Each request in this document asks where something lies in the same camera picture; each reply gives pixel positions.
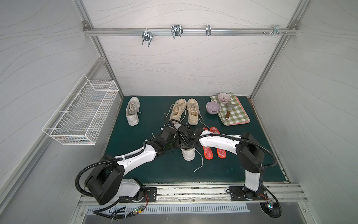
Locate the lilac ceramic bowl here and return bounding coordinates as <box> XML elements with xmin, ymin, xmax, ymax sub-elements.
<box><xmin>206</xmin><ymin>101</ymin><xmax>221</xmax><ymax>115</ymax></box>

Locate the white wire basket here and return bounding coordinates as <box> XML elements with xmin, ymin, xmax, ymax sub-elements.
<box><xmin>42</xmin><ymin>74</ymin><xmax>118</xmax><ymax>146</ymax></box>

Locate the wooden handled metal spatula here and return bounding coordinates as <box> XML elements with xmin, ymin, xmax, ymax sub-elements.
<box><xmin>225</xmin><ymin>103</ymin><xmax>236</xmax><ymax>122</ymax></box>

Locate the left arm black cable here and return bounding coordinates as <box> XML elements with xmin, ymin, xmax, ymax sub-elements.
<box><xmin>75</xmin><ymin>112</ymin><xmax>168</xmax><ymax>197</ymax></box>

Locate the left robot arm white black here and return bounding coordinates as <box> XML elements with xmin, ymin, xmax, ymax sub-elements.
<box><xmin>84</xmin><ymin>127</ymin><xmax>176</xmax><ymax>205</ymax></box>

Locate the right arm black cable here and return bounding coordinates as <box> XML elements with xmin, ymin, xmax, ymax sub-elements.
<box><xmin>170</xmin><ymin>119</ymin><xmax>278</xmax><ymax>169</ymax></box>

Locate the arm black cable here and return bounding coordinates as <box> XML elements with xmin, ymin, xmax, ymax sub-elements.
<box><xmin>75</xmin><ymin>112</ymin><xmax>168</xmax><ymax>197</ymax></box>
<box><xmin>170</xmin><ymin>119</ymin><xmax>278</xmax><ymax>169</ymax></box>

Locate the metal hook clamp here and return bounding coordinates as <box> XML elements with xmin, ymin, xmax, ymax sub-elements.
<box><xmin>206</xmin><ymin>25</ymin><xmax>211</xmax><ymax>36</ymax></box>
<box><xmin>263</xmin><ymin>25</ymin><xmax>288</xmax><ymax>36</ymax></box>
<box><xmin>170</xmin><ymin>25</ymin><xmax>183</xmax><ymax>39</ymax></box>
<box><xmin>141</xmin><ymin>30</ymin><xmax>153</xmax><ymax>48</ymax></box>

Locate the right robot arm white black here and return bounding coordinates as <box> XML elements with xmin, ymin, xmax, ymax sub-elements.
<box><xmin>174</xmin><ymin>124</ymin><xmax>267</xmax><ymax>193</ymax></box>

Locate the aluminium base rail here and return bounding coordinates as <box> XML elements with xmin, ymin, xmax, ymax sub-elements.
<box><xmin>78</xmin><ymin>181</ymin><xmax>307</xmax><ymax>206</ymax></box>

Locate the green white checkered cloth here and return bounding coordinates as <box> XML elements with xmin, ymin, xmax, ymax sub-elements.
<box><xmin>210</xmin><ymin>92</ymin><xmax>250</xmax><ymax>126</ymax></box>

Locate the white vent grille strip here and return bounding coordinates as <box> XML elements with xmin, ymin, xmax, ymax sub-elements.
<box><xmin>86</xmin><ymin>203</ymin><xmax>250</xmax><ymax>215</ymax></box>

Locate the aluminium top rail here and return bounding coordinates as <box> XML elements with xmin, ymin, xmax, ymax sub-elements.
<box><xmin>84</xmin><ymin>27</ymin><xmax>299</xmax><ymax>36</ymax></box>

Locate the beige sneaker with red insole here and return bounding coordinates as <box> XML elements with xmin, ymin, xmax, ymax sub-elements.
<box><xmin>186</xmin><ymin>99</ymin><xmax>209</xmax><ymax>129</ymax></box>

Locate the striped small ceramic bowl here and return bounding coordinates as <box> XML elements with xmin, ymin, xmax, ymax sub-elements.
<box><xmin>217</xmin><ymin>93</ymin><xmax>231</xmax><ymax>104</ymax></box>

